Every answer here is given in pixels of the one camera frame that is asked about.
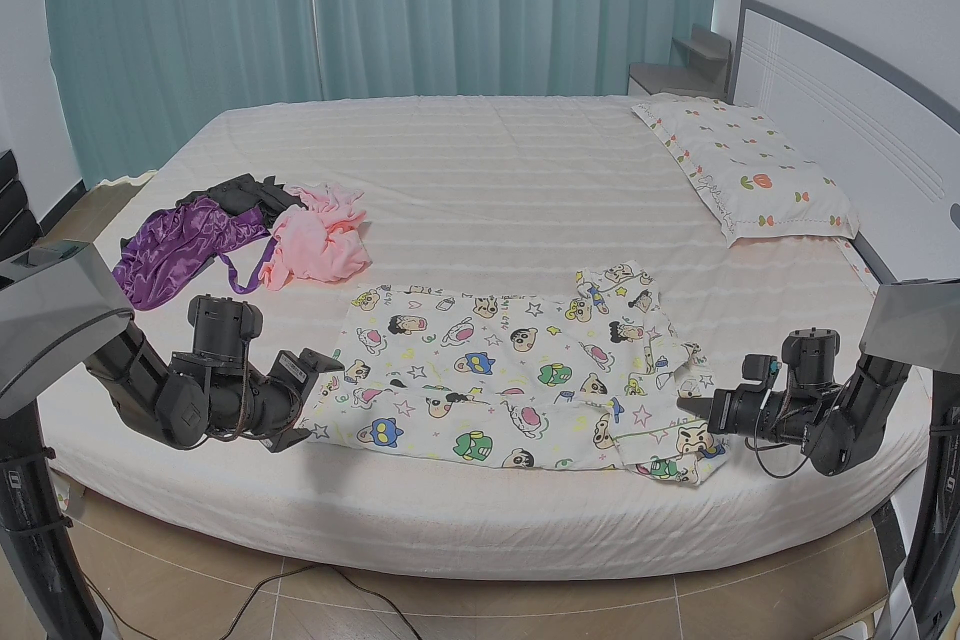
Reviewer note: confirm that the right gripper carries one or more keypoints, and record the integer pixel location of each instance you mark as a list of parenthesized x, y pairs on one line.
[(742, 412)]

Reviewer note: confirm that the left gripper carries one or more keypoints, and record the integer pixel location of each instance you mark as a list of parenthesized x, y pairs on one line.
[(255, 412)]

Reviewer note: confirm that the white printed pyjama top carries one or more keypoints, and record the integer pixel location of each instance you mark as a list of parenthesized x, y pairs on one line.
[(510, 382)]

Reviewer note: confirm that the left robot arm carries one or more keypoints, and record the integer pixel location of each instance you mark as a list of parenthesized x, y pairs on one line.
[(52, 322)]

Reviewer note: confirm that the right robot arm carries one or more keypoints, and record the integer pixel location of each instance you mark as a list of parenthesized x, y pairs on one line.
[(911, 329)]

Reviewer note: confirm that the bed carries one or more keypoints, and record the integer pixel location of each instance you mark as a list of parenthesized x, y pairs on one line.
[(510, 187)]

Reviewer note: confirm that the pink garment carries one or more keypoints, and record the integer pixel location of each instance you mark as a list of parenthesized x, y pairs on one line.
[(322, 243)]

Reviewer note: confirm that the black garment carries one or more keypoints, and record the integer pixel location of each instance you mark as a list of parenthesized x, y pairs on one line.
[(240, 198)]

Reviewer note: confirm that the purple garment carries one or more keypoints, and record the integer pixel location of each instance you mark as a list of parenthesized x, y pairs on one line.
[(172, 254)]

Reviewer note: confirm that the white printed pillow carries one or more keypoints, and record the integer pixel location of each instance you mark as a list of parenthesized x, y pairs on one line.
[(750, 172)]

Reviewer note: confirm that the grey bedside table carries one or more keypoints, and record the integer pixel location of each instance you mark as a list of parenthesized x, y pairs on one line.
[(675, 78)]

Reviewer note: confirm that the black chest of drawers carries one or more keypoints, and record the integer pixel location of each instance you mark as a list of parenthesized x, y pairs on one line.
[(13, 202)]

